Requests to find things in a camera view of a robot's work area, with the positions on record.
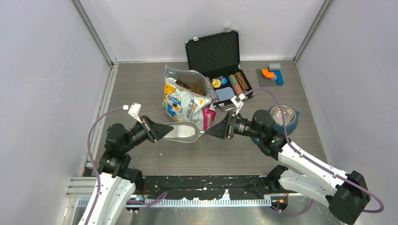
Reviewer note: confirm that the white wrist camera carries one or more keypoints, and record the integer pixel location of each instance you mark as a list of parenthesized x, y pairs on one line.
[(133, 111), (238, 102)]

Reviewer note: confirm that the black poker chip case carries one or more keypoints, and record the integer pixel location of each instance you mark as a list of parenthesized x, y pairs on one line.
[(217, 56)]

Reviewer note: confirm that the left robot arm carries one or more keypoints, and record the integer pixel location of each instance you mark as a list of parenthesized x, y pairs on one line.
[(116, 181)]

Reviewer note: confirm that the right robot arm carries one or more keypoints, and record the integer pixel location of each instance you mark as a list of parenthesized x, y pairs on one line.
[(344, 194)]

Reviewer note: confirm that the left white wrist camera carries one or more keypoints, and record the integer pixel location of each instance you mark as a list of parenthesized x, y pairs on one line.
[(133, 111)]

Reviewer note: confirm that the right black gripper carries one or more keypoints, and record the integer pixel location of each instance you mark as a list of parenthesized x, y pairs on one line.
[(224, 129)]

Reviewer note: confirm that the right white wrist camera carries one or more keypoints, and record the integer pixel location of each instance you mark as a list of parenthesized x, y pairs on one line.
[(238, 102)]

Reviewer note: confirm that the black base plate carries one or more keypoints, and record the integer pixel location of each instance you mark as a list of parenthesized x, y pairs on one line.
[(209, 187)]

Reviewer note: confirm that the pet food bag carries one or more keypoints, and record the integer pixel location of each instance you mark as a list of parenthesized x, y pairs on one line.
[(186, 98)]

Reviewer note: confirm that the yellow dealer button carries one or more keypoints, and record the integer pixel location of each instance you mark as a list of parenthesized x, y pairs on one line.
[(216, 83)]

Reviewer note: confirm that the toy brick assembly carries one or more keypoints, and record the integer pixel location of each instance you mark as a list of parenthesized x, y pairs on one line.
[(270, 76)]

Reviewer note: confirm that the metal food scoop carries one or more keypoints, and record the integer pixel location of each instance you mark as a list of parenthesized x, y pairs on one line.
[(184, 132)]

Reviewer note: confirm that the blue playing card deck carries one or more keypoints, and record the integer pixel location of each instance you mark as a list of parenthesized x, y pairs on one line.
[(225, 94)]

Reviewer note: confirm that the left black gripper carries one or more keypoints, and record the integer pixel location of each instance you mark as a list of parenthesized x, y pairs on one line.
[(154, 131)]

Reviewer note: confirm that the teal double pet bowl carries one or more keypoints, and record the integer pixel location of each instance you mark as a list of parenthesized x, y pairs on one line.
[(291, 118)]

